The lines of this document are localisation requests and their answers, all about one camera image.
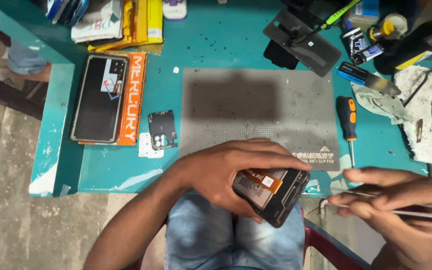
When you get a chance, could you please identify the person's right hand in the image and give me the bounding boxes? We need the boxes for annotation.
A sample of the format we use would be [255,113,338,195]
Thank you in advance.
[328,167,432,264]

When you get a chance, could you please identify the person's left hand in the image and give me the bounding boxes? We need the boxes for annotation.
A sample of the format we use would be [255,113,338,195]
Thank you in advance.
[176,137,312,225]

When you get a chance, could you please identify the metal tweezers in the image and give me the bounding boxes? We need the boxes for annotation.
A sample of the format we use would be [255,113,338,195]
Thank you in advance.
[321,188,432,222]

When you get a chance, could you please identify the black smartphone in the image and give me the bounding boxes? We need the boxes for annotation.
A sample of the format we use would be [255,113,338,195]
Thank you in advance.
[232,168,311,229]

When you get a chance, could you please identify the orange and black screwdriver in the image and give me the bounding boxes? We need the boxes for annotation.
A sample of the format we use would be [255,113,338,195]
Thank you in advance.
[335,96,358,169]

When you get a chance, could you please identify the pale green rag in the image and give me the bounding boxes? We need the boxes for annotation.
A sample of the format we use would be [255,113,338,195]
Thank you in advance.
[350,72,412,125]

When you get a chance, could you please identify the white stained cloth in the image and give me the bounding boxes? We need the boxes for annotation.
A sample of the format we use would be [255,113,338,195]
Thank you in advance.
[393,65,432,166]

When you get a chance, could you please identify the grey anti-slip work mat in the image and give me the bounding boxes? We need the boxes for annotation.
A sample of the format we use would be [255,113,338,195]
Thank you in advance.
[178,67,341,172]

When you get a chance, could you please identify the grey metal phone plate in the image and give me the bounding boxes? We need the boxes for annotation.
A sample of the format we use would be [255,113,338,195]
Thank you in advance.
[262,9,343,78]

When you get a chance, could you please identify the black hot air tool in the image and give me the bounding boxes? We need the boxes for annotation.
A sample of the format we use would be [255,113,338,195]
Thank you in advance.
[373,14,432,76]

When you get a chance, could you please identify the black flat phone part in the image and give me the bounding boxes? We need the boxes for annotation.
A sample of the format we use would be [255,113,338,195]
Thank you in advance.
[263,39,300,71]

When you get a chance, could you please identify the yellow-capped small bottle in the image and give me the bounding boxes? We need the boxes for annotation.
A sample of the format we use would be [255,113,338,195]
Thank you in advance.
[368,13,409,42]

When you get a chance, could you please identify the person's blue jeans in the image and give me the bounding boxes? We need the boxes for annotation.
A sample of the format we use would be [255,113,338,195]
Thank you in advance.
[164,193,306,270]

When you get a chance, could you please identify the blue and white box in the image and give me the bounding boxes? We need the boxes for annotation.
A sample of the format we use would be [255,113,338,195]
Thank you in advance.
[350,0,380,25]

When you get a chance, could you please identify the small white plastic piece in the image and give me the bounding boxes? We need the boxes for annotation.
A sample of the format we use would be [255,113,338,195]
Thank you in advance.
[138,132,165,159]

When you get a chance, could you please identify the orange flat box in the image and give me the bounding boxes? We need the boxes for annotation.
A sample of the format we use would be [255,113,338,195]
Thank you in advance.
[77,50,148,146]

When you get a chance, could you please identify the white and purple device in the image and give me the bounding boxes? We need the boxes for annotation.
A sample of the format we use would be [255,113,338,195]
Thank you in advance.
[162,0,188,22]

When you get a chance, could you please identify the stack of yellow packets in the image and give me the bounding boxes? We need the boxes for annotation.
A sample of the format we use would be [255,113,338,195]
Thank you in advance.
[88,0,164,53]

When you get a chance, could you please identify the black phone back cover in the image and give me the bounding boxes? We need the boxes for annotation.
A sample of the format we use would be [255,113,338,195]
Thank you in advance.
[68,53,130,144]

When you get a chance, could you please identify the stack of white packets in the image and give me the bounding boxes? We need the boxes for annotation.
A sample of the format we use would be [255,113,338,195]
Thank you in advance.
[70,0,124,44]

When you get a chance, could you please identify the pile of blue phone cases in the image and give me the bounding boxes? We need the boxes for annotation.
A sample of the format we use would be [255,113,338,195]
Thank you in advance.
[46,0,89,28]

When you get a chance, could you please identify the dark chair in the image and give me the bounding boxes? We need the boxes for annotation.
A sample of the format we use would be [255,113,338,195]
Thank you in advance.
[0,29,49,121]

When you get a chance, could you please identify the blue-handled metal scraper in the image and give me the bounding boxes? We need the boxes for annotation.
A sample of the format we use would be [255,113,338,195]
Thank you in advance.
[337,61,403,97]

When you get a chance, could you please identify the black cable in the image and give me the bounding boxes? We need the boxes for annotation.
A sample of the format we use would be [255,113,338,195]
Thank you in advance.
[403,66,432,108]

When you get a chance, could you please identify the green-handled tool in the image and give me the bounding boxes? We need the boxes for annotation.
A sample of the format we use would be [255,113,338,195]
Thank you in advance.
[290,0,363,48]

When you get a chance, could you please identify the black camera frame part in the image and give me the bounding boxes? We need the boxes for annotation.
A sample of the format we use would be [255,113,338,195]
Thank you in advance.
[148,110,179,151]

